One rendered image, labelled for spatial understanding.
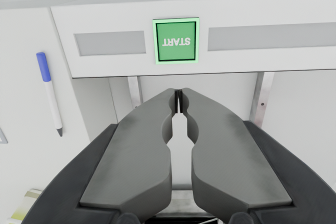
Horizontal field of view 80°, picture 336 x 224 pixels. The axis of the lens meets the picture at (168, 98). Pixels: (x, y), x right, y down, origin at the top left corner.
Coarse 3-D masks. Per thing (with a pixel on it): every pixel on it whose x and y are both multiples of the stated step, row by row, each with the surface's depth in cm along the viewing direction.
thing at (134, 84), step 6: (132, 78) 41; (138, 78) 42; (132, 84) 41; (138, 84) 42; (132, 90) 42; (138, 90) 42; (132, 96) 43; (138, 96) 43; (132, 102) 44; (138, 102) 44; (132, 108) 44
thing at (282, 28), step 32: (96, 0) 28; (128, 0) 25; (160, 0) 24; (192, 0) 23; (224, 0) 23; (256, 0) 23; (288, 0) 23; (320, 0) 23; (64, 32) 25; (96, 32) 26; (128, 32) 26; (224, 32) 25; (256, 32) 25; (288, 32) 25; (320, 32) 25; (96, 64) 28; (128, 64) 27; (160, 64) 27; (192, 64) 27; (224, 64) 27; (256, 64) 27; (288, 64) 27; (320, 64) 27
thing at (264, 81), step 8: (264, 72) 39; (272, 72) 39; (256, 80) 43; (264, 80) 40; (256, 88) 43; (264, 88) 41; (256, 96) 43; (264, 96) 42; (256, 104) 44; (264, 104) 43; (256, 112) 44; (264, 112) 44; (256, 120) 45
